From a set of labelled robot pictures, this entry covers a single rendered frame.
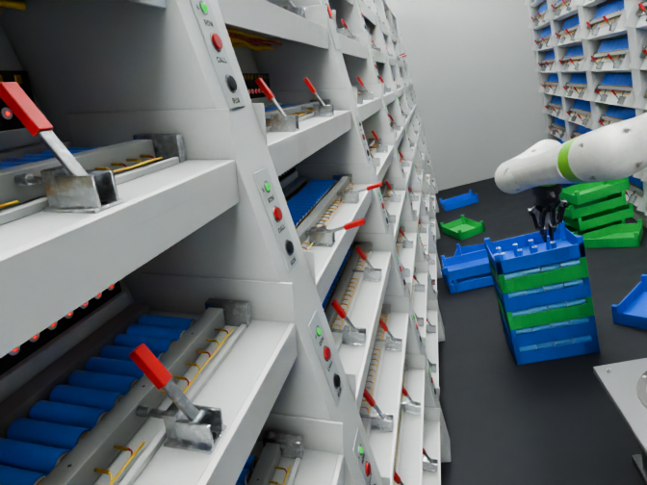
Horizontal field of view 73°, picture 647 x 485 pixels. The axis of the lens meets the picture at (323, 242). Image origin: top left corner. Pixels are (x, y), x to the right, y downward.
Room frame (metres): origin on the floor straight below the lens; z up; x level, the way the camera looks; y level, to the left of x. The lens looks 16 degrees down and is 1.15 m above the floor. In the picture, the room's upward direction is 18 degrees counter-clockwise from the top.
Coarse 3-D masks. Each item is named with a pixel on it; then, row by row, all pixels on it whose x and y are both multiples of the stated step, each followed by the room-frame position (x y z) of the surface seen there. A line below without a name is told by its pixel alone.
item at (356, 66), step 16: (336, 0) 1.81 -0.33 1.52; (336, 16) 1.81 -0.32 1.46; (352, 16) 1.79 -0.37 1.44; (352, 32) 1.80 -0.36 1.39; (368, 48) 1.78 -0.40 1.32; (352, 64) 1.81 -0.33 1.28; (368, 64) 1.79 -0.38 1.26; (352, 80) 1.81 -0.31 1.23; (368, 80) 1.79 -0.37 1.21; (384, 112) 1.78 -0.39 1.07; (368, 128) 1.81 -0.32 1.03; (384, 128) 1.79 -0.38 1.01; (384, 176) 1.81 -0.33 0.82; (400, 176) 1.79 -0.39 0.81; (416, 256) 1.79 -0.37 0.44
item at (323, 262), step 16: (288, 176) 1.08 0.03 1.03; (320, 176) 1.16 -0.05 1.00; (336, 176) 1.13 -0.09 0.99; (352, 176) 1.13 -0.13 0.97; (368, 176) 1.12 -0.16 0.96; (368, 192) 1.05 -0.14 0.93; (336, 208) 0.92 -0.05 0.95; (352, 208) 0.91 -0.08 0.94; (368, 208) 1.05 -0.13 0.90; (336, 224) 0.80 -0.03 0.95; (336, 240) 0.72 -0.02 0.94; (352, 240) 0.83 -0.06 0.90; (320, 256) 0.65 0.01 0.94; (336, 256) 0.68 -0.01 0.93; (320, 272) 0.59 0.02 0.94; (336, 272) 0.68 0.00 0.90; (320, 288) 0.57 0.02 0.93
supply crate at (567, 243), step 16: (560, 224) 1.57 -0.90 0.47; (512, 240) 1.63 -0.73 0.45; (528, 240) 1.61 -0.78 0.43; (560, 240) 1.58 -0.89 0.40; (576, 240) 1.40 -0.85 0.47; (496, 256) 1.46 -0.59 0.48; (512, 256) 1.57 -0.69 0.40; (528, 256) 1.44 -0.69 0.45; (544, 256) 1.42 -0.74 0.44; (560, 256) 1.41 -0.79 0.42; (576, 256) 1.40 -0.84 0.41
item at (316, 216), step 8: (344, 176) 1.12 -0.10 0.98; (336, 184) 1.04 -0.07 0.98; (344, 184) 1.05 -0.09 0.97; (328, 192) 0.96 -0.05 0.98; (336, 192) 0.96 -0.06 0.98; (328, 200) 0.89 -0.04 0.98; (336, 200) 0.94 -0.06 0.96; (320, 208) 0.84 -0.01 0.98; (328, 208) 0.88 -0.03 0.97; (312, 216) 0.79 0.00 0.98; (320, 216) 0.81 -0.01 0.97; (304, 224) 0.74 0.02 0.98; (312, 224) 0.76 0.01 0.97; (304, 232) 0.71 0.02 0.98; (304, 240) 0.71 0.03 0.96
